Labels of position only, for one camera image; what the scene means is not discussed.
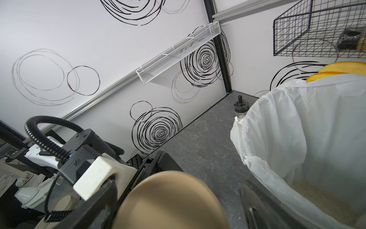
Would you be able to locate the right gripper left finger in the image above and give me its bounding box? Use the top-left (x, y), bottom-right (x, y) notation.
top-left (55, 179), bottom-right (118, 229)

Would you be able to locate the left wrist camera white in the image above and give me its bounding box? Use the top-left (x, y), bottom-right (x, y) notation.
top-left (59, 145), bottom-right (137, 200)

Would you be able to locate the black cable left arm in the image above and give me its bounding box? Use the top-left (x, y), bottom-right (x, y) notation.
top-left (24, 115), bottom-right (125, 223)

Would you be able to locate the dark bottle in basket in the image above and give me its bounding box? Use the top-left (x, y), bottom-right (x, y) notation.
top-left (336, 27), bottom-right (366, 52)

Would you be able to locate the left wall aluminium rail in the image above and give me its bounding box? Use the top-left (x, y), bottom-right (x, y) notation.
top-left (39, 70), bottom-right (141, 135)

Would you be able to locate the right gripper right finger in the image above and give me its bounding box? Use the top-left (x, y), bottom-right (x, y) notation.
top-left (239, 183), bottom-right (315, 229)

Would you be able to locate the white mesh wall shelf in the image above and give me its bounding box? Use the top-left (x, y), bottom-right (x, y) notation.
top-left (136, 22), bottom-right (221, 84)

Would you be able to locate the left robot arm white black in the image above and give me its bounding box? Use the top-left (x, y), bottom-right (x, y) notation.
top-left (1, 129), bottom-right (181, 203)

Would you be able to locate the yellow toast slice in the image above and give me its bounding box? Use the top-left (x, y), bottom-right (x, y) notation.
top-left (306, 72), bottom-right (345, 82)
top-left (319, 62), bottom-right (366, 75)

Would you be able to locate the black wire wall basket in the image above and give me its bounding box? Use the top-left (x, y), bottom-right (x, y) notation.
top-left (273, 1), bottom-right (366, 59)

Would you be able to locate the metal mesh trash bin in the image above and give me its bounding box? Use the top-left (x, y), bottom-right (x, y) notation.
top-left (276, 201), bottom-right (318, 229)

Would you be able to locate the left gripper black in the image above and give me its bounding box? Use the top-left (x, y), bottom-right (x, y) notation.
top-left (117, 150), bottom-right (183, 206)

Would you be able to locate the small bottle black pump top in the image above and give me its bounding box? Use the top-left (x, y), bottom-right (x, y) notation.
top-left (234, 95), bottom-right (250, 121)

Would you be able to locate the white plastic bin liner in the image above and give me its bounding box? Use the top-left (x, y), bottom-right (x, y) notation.
top-left (230, 74), bottom-right (366, 229)

